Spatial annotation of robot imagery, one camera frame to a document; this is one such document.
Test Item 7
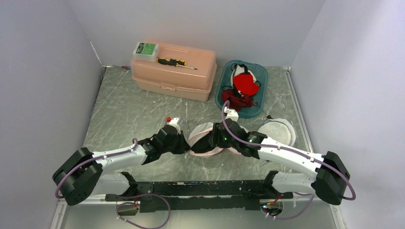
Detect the purple cable base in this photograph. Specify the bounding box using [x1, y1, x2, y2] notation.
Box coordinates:
[261, 194, 315, 221]
[116, 193, 171, 229]

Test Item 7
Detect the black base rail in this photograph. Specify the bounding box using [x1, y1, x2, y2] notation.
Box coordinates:
[105, 177, 293, 213]

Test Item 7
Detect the bright red bra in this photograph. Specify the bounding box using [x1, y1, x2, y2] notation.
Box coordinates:
[233, 73, 261, 96]

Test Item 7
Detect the black bra in bag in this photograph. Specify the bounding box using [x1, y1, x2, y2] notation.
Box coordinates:
[187, 131, 223, 157]

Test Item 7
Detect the white black-trimmed bra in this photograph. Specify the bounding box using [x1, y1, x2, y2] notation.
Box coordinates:
[230, 63, 257, 87]

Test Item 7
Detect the white mesh laundry bag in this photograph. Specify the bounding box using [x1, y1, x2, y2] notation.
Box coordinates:
[258, 118, 296, 146]

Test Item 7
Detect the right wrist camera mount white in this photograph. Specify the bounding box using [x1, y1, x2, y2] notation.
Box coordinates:
[223, 107, 239, 122]

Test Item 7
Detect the dark red bra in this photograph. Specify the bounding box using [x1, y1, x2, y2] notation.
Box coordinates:
[222, 89, 257, 111]

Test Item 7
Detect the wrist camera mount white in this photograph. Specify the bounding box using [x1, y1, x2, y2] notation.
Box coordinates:
[223, 107, 239, 122]
[166, 117, 183, 133]

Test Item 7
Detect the black yellow screwdriver on toolbox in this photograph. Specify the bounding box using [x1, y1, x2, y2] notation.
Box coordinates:
[157, 58, 197, 70]

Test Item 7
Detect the pink-trimmed mesh laundry bag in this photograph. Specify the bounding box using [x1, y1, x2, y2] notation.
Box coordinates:
[186, 121, 251, 158]

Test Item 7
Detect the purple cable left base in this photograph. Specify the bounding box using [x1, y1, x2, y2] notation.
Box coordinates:
[116, 193, 171, 229]

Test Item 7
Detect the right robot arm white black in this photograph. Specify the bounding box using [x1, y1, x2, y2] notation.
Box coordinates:
[209, 119, 356, 205]

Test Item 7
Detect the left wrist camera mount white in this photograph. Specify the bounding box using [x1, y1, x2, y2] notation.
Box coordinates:
[166, 117, 183, 133]

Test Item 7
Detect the clear green-label screw box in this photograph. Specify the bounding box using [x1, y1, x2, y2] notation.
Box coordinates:
[133, 42, 160, 62]

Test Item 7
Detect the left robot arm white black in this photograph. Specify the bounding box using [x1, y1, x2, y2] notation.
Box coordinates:
[52, 125, 190, 206]

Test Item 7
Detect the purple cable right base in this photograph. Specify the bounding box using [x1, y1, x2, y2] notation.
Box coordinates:
[261, 194, 315, 221]

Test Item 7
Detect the teal plastic bin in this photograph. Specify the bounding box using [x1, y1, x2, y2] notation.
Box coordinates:
[215, 60, 268, 118]

